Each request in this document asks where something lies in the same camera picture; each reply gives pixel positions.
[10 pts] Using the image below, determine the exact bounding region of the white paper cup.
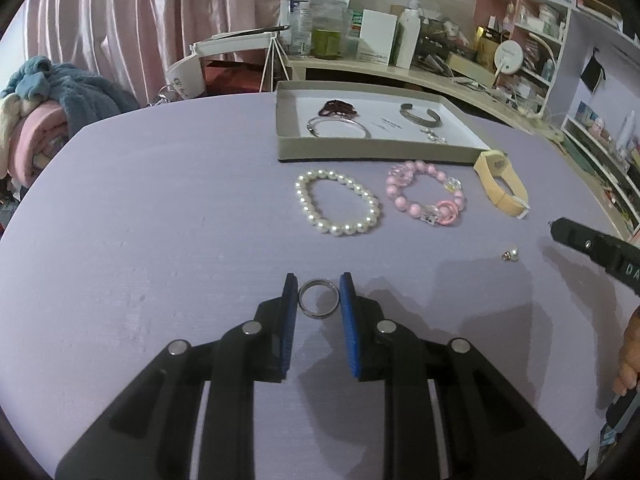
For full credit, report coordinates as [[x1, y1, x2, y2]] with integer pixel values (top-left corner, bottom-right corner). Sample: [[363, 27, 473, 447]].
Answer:
[[165, 54, 206, 100]]

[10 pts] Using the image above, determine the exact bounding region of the dark red bead bracelet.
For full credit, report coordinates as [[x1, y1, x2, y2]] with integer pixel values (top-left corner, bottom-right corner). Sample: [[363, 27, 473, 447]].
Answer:
[[318, 98, 362, 120]]

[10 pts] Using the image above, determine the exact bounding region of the clear bag of medicine boxes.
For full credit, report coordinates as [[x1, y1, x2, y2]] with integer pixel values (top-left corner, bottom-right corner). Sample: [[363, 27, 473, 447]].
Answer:
[[279, 0, 350, 58]]

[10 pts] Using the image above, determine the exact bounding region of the purple table mat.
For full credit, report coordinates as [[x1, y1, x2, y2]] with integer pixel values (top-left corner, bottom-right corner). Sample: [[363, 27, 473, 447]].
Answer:
[[1, 94, 638, 472]]

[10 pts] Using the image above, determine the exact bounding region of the white lotion bottle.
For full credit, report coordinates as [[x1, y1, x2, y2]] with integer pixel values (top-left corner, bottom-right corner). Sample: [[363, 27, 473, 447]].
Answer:
[[395, 0, 422, 70]]

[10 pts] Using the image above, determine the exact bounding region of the white round mirror lamp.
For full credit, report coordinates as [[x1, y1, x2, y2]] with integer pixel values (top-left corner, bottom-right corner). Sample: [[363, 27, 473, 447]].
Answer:
[[494, 40, 524, 84]]

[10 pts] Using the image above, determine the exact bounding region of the green glass jar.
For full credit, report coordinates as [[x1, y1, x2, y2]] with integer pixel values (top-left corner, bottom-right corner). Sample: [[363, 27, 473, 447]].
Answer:
[[311, 28, 342, 60]]

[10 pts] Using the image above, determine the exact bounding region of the silver ring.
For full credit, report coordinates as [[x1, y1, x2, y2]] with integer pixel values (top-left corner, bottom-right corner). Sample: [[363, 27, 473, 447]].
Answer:
[[297, 277, 342, 320]]

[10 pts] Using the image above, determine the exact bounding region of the pile of blankets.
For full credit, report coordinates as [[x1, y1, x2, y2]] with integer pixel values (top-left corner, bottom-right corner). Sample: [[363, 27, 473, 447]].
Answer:
[[1, 55, 139, 202]]

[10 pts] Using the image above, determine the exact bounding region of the pink curtain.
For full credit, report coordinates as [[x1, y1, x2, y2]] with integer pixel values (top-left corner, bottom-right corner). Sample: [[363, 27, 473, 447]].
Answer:
[[23, 0, 279, 103]]

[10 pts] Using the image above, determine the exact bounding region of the thin silver bangle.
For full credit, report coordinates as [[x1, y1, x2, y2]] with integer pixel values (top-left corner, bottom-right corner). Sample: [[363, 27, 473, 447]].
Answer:
[[306, 116, 371, 139]]

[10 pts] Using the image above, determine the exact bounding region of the person's right hand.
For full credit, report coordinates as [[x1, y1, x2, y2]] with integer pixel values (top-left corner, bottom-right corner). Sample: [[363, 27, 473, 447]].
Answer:
[[613, 308, 640, 396]]

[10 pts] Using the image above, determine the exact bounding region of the white cardboard box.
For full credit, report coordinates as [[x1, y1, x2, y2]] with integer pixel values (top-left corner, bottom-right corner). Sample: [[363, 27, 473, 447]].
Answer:
[[357, 10, 397, 66]]

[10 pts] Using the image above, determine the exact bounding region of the beige strap watch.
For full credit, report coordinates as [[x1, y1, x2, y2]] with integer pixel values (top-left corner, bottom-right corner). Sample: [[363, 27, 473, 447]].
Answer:
[[473, 150, 530, 220]]

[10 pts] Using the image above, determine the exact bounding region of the silver cuff bracelet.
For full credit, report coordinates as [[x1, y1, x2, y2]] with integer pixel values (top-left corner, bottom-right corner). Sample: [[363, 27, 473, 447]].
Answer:
[[398, 102, 444, 128]]

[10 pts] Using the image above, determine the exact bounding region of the pink white bookshelf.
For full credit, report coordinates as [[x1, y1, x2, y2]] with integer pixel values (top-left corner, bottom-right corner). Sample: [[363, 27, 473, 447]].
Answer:
[[472, 0, 640, 231]]

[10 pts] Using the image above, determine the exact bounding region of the single pearl earring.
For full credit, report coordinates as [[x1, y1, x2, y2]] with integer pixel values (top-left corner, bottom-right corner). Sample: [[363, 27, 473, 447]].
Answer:
[[501, 247, 520, 262]]

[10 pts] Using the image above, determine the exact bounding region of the pink bead bracelet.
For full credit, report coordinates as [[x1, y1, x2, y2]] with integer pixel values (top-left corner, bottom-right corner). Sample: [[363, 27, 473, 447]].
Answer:
[[384, 159, 467, 228]]

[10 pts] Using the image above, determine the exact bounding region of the pearl drop earrings cluster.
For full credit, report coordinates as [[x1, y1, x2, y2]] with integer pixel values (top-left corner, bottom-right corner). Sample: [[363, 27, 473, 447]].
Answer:
[[421, 128, 448, 144]]

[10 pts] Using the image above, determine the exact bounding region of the grey shallow jewelry tray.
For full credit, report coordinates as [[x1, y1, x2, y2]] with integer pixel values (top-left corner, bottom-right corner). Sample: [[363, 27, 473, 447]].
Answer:
[[274, 81, 497, 165]]

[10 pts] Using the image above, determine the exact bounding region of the white pearl bracelet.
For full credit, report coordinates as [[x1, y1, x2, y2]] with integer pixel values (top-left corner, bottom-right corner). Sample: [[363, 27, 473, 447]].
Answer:
[[294, 168, 382, 238]]

